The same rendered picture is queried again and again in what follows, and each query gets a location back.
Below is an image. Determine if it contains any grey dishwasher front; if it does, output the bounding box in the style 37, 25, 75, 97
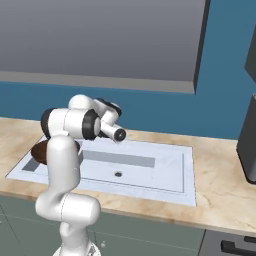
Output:
199, 229, 256, 256

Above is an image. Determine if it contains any green base cabinet door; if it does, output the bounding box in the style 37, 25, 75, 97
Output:
89, 217, 206, 256
0, 194, 98, 256

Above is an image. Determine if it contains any dark grey tall appliance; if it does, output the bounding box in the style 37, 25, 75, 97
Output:
235, 94, 256, 185

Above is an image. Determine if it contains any dark grey wall cabinet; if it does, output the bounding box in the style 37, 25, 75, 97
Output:
244, 32, 256, 85

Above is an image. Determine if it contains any white sink basin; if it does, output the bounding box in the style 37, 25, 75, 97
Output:
5, 134, 198, 207

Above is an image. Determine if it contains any brown wooden bowl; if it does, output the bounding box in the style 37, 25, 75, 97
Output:
30, 139, 82, 166

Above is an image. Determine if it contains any black dishwasher handle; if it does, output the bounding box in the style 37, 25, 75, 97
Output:
220, 235, 256, 255

